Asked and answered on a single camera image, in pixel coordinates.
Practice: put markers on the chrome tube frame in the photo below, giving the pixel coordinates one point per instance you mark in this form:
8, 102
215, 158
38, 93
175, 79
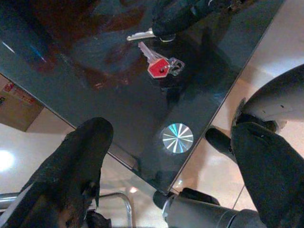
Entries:
126, 204

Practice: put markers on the brown cardboard box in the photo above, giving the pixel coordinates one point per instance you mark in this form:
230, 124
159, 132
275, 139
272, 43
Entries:
16, 104

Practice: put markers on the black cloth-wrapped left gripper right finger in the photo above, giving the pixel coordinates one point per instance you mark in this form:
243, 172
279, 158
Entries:
268, 166

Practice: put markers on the round silver table fitting disc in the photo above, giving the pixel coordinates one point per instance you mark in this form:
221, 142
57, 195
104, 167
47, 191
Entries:
178, 138

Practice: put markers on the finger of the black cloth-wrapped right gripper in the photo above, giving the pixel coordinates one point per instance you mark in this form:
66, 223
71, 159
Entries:
175, 20

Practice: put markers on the grey robot leg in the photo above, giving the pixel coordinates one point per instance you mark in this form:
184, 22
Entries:
197, 211
273, 97

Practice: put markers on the red-headed silver key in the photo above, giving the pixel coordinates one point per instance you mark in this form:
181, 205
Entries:
158, 67

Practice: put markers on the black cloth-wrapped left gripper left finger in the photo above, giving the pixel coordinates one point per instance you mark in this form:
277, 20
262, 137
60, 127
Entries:
71, 166

